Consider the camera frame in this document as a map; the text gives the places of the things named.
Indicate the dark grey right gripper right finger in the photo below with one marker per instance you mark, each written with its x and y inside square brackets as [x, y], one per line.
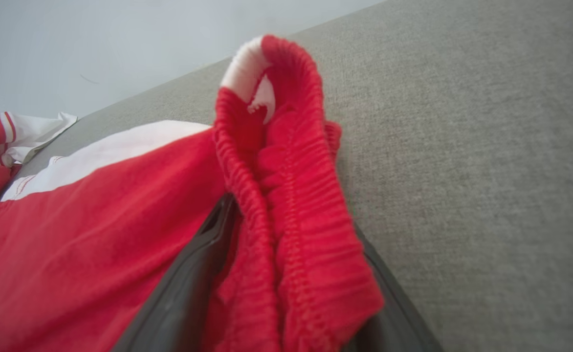
[404, 332]

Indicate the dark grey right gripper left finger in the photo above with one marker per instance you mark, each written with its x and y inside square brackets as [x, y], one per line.
[184, 298]

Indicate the red shorts with white stripe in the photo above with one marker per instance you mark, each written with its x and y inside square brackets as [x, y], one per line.
[71, 244]

